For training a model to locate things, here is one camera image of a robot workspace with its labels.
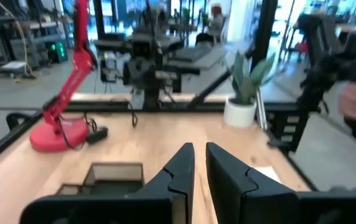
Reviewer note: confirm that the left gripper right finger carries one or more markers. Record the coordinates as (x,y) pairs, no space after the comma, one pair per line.
(259,205)

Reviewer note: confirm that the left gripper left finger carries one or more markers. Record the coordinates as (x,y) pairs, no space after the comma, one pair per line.
(119,208)

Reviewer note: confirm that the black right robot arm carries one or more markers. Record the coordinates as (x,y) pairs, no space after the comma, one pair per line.
(151,98)

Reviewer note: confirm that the black mesh desk organizer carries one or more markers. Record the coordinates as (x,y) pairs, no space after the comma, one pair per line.
(115,174)

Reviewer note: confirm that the black lamp power adapter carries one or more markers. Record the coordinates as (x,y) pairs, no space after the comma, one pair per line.
(97,135)

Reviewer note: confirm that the black device green lights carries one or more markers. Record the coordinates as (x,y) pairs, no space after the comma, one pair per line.
(56,51)

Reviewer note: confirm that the green plant in white pot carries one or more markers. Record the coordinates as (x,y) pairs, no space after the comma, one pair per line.
(239,113)

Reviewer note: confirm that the red desk lamp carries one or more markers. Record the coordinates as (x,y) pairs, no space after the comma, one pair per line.
(56,133)

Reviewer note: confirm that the black metal table frame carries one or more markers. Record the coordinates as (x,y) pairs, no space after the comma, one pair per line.
(97,106)

